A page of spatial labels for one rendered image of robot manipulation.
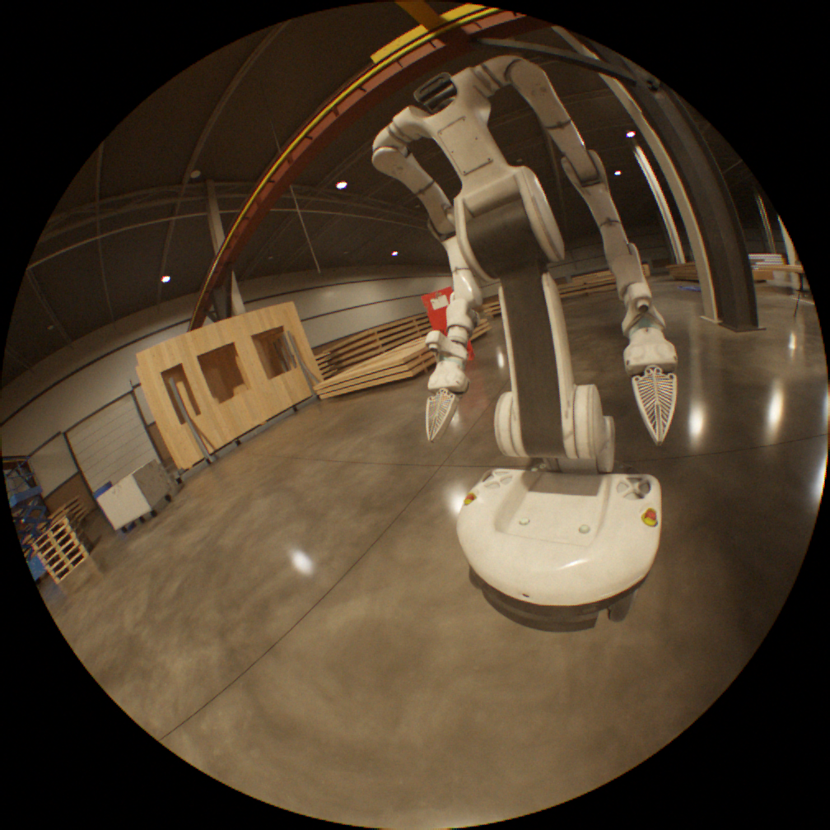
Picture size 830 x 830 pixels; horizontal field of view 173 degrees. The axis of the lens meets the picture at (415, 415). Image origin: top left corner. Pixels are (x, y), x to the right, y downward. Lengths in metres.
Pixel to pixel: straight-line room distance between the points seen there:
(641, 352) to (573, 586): 0.45
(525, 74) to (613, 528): 1.00
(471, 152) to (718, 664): 1.37
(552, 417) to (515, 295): 0.26
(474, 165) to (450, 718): 1.34
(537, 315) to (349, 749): 1.18
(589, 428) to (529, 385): 0.15
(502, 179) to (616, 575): 0.85
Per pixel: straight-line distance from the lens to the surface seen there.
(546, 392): 0.55
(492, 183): 0.69
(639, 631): 0.92
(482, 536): 0.68
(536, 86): 0.80
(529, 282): 0.59
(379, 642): 1.03
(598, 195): 0.80
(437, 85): 0.97
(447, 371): 0.66
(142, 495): 4.91
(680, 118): 4.91
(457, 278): 0.84
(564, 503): 0.79
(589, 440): 0.55
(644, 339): 0.53
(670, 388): 0.50
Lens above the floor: 0.84
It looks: 17 degrees down
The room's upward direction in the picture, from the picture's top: 21 degrees counter-clockwise
